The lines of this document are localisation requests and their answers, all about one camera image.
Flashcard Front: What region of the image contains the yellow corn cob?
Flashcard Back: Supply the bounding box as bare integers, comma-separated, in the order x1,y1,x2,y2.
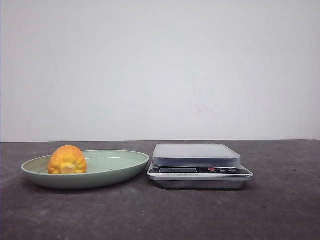
47,145,87,174

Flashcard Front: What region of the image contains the silver digital kitchen scale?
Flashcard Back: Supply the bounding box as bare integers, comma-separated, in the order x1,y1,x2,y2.
147,143,254,189

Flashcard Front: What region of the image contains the pale green oval plate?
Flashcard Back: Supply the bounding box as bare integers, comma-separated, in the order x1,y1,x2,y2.
21,149,150,190

